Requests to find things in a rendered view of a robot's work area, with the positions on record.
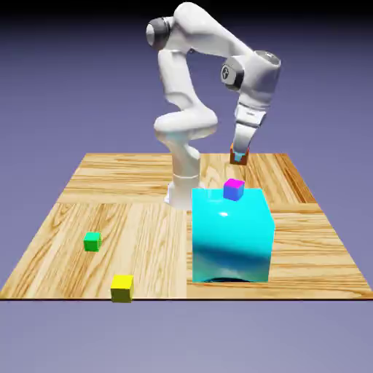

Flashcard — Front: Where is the small yellow cube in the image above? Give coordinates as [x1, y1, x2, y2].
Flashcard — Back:
[110, 274, 135, 304]

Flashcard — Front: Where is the large cyan box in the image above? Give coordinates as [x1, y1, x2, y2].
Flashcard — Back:
[191, 187, 276, 283]

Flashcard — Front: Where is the small green cube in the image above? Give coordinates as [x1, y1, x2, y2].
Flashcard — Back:
[83, 232, 103, 252]

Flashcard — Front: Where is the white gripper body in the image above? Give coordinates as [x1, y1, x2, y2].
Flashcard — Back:
[232, 122, 259, 154]

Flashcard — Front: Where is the small magenta cube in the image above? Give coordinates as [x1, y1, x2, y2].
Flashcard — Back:
[223, 178, 246, 202]

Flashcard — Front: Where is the small orange cube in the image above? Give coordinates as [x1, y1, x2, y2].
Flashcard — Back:
[229, 142, 251, 166]

